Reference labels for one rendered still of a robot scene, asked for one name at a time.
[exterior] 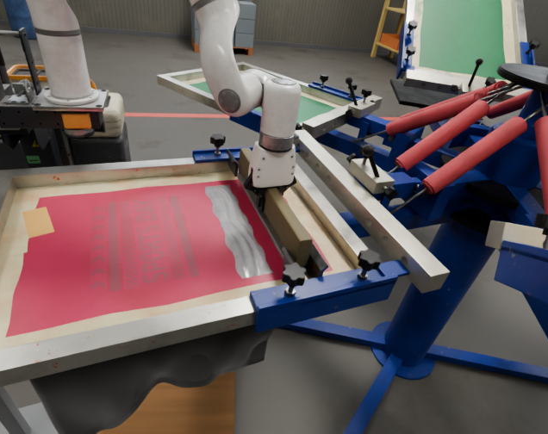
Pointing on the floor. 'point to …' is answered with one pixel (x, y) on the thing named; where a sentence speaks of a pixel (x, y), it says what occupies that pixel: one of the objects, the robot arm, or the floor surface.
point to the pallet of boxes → (243, 28)
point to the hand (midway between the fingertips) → (268, 201)
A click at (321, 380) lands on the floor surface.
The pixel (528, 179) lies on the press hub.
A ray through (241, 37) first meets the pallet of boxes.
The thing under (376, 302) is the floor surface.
